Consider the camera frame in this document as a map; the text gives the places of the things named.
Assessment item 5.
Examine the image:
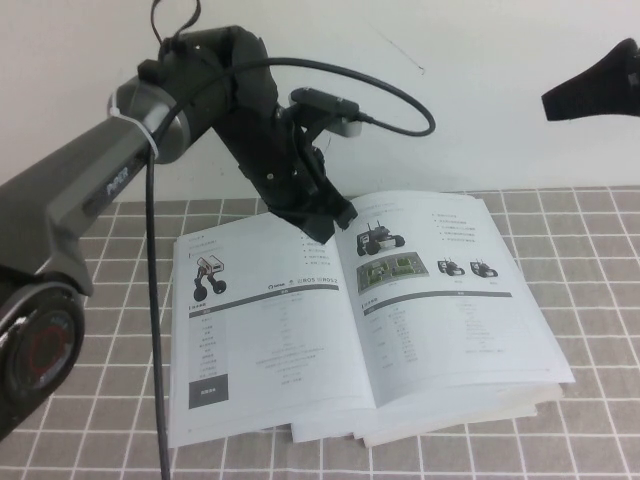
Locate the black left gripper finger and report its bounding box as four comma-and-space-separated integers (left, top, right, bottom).
273, 206, 338, 247
326, 191, 359, 233

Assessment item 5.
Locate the left wrist camera black silver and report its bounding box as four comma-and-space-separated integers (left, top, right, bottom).
287, 87, 364, 139

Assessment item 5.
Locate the white product catalogue book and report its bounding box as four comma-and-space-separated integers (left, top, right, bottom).
167, 189, 575, 450

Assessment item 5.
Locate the thick black camera cable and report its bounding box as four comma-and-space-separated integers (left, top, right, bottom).
144, 57, 436, 480

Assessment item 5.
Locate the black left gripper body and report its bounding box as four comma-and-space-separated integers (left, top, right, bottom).
233, 106, 347, 215

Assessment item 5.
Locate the white cable tie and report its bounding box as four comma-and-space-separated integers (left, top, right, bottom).
108, 92, 162, 163

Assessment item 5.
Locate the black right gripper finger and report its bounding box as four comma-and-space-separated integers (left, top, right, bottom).
541, 38, 629, 123

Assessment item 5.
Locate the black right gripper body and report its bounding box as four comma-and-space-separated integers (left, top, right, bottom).
622, 42, 640, 119

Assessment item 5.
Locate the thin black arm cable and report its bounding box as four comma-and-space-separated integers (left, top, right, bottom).
148, 0, 204, 45

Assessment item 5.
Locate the grey white checkered tablecloth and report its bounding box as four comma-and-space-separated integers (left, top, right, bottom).
0, 185, 640, 480

